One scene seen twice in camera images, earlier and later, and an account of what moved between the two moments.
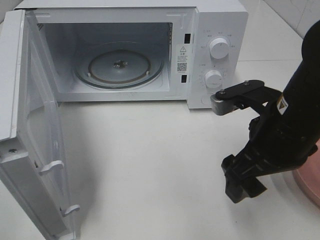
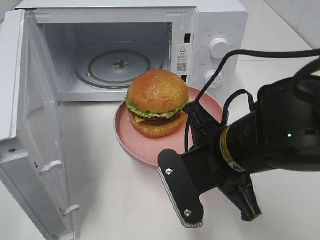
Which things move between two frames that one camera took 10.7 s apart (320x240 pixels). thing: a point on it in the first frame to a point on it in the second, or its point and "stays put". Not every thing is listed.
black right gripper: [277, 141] to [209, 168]
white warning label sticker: [182, 59] stays put
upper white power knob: [219, 48] stays put
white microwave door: [32, 156] stays put
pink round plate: [308, 176] to [146, 150]
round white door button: [205, 99] to [212, 95]
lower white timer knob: [213, 79] stays put
